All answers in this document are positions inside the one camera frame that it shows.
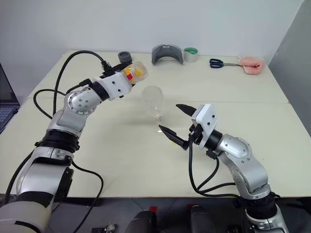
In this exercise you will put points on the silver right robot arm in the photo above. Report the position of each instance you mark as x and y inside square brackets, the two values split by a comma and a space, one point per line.
[245, 165]

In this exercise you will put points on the black round lid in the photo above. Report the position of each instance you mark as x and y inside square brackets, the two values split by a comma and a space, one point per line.
[125, 57]

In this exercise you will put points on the small red tab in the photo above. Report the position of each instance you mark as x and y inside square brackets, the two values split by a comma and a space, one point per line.
[153, 209]

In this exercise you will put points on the silver tape roll green core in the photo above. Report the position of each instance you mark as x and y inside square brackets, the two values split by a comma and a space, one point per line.
[190, 57]

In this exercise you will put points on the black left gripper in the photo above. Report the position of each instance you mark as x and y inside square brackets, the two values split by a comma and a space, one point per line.
[116, 70]

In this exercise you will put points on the clear wine glass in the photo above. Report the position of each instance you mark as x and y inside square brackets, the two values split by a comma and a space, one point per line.
[151, 97]

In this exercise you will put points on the grey curved face pad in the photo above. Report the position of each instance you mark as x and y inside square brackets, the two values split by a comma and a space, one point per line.
[155, 57]

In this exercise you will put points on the dark rounded block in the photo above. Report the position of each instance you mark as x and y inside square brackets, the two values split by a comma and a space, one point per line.
[141, 222]
[204, 219]

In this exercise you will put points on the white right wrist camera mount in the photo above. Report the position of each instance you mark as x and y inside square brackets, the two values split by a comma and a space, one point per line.
[206, 120]

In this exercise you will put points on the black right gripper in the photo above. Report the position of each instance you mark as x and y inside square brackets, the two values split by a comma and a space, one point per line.
[195, 135]

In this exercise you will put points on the dark laptop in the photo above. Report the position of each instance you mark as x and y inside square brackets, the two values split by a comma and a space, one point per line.
[6, 104]

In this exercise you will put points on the clear plastic bottle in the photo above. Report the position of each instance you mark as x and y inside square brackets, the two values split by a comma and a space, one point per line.
[140, 71]

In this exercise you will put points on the pink fluffy cloth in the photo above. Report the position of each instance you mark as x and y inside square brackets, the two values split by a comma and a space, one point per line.
[252, 65]

